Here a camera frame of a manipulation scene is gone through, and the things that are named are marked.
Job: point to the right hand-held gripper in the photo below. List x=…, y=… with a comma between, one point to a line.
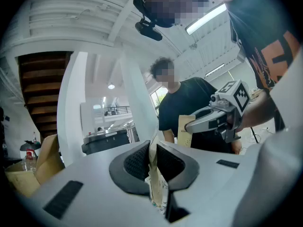
x=239, y=96

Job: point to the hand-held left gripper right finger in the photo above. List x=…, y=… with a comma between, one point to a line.
x=208, y=188

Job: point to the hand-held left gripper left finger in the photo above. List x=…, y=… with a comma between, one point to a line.
x=94, y=197

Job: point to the paper-wrapped toothbrush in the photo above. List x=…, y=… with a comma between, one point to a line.
x=185, y=138
x=156, y=185

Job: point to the person's right forearm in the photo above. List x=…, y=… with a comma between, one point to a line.
x=258, y=112

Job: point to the window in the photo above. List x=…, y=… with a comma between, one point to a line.
x=159, y=98

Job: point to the long ceiling light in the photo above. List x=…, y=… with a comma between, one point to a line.
x=206, y=19
x=215, y=70

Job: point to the black grey machine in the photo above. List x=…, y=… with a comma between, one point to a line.
x=106, y=141

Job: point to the brown cardboard box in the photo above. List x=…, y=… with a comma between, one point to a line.
x=49, y=159

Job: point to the white pillar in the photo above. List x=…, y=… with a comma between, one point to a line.
x=71, y=107
x=137, y=98

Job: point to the clear red label plastic bottle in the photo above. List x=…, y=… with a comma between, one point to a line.
x=29, y=161

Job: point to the black round lid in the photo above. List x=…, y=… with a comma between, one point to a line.
x=29, y=146

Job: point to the black balcony railing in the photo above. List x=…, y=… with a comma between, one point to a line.
x=117, y=110

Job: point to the round pendant lamp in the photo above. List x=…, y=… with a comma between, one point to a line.
x=111, y=86

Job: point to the black orange print t-shirt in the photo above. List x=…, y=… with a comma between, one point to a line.
x=267, y=32

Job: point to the wooden staircase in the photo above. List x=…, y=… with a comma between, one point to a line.
x=42, y=84

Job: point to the black head camera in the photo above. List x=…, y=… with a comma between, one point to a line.
x=148, y=29

